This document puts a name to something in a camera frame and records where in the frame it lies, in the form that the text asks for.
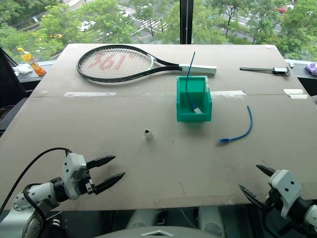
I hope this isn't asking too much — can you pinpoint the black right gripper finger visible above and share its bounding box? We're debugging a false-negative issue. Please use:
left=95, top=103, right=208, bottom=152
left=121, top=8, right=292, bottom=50
left=256, top=165, right=277, bottom=178
left=238, top=183, right=267, bottom=208

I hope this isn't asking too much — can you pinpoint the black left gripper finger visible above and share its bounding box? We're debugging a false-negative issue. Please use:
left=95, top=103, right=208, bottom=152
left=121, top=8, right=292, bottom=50
left=85, top=155, right=116, bottom=170
left=93, top=172, right=126, bottom=195

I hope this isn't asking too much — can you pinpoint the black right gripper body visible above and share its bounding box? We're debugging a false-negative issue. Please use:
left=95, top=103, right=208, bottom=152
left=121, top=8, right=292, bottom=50
left=262, top=188, right=283, bottom=211

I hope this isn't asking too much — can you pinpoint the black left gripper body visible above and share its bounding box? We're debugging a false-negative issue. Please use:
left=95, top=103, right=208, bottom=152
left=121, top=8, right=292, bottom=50
left=78, top=167, right=98, bottom=195

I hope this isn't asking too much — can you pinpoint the silver robot torso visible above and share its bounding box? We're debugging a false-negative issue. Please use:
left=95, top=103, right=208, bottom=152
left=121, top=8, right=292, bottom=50
left=94, top=207, right=227, bottom=238

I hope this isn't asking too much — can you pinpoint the black digital caliper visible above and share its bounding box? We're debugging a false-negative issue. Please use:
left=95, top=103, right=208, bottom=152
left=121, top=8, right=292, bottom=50
left=239, top=66, right=291, bottom=77

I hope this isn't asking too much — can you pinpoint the black white tennis racket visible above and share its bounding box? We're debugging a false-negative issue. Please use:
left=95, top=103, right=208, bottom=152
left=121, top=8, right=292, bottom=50
left=76, top=45, right=217, bottom=83

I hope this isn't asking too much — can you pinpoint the green plastic bin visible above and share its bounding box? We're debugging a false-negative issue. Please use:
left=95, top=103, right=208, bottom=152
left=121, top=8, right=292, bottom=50
left=176, top=75, right=213, bottom=122

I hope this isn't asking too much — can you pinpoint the purple crumpled cloth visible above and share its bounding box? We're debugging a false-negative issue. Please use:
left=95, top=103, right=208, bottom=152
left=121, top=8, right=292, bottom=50
left=306, top=62, right=317, bottom=76

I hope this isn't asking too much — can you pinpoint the white crumpled tissue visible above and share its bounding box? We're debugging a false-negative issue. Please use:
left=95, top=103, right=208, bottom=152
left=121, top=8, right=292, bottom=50
left=12, top=64, right=33, bottom=77

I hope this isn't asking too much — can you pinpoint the orange drink bottle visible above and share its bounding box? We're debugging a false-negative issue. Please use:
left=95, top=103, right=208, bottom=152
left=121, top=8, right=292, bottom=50
left=16, top=47, right=47, bottom=76

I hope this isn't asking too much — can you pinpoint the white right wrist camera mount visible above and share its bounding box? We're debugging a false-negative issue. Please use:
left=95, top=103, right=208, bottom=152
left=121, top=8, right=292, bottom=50
left=268, top=169, right=303, bottom=219

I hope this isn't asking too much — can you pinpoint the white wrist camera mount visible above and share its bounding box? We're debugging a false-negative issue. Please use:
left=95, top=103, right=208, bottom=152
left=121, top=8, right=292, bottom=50
left=268, top=169, right=303, bottom=219
left=61, top=153, right=87, bottom=200

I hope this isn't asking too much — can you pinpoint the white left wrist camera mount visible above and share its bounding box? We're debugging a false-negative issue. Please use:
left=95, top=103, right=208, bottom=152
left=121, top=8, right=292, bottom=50
left=61, top=153, right=87, bottom=200

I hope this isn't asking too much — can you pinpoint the blue cable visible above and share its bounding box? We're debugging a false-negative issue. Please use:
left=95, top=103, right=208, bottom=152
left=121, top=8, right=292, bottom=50
left=217, top=105, right=254, bottom=145
left=185, top=51, right=203, bottom=115

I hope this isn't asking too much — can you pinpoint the black window frame post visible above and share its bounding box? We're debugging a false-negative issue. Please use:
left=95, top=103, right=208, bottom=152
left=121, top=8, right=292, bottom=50
left=179, top=0, right=194, bottom=45

